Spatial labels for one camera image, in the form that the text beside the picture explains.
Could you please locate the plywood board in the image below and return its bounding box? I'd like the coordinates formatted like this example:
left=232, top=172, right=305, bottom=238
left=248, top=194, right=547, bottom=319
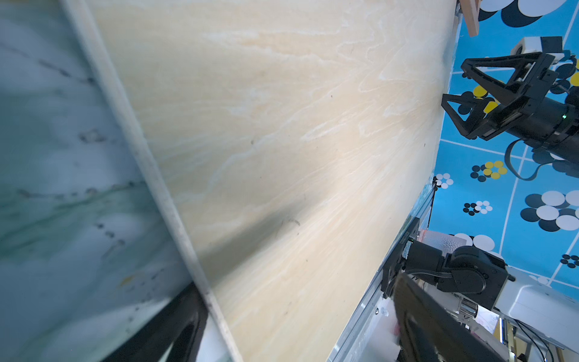
left=63, top=1, right=456, bottom=361

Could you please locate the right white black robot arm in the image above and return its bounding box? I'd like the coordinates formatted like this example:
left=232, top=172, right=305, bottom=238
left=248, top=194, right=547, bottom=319
left=384, top=52, right=578, bottom=348

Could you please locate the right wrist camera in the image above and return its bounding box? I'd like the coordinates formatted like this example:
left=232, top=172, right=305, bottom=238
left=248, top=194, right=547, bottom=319
left=511, top=36, right=565, bottom=63

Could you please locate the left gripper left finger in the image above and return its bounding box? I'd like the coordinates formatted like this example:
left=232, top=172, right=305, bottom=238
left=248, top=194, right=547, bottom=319
left=104, top=283, right=209, bottom=361

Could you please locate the wooden easel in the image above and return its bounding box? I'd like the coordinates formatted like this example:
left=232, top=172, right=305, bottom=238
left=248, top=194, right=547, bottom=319
left=458, top=0, right=482, bottom=37

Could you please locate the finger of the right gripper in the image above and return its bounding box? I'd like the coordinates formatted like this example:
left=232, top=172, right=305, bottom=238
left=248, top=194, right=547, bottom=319
left=441, top=92, right=511, bottom=140
left=461, top=52, right=543, bottom=106

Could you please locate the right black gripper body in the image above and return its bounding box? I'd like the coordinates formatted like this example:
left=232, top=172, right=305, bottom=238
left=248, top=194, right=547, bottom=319
left=476, top=54, right=578, bottom=156

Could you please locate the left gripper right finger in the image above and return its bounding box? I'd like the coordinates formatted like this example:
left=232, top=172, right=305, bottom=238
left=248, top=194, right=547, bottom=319
left=392, top=274, right=503, bottom=361

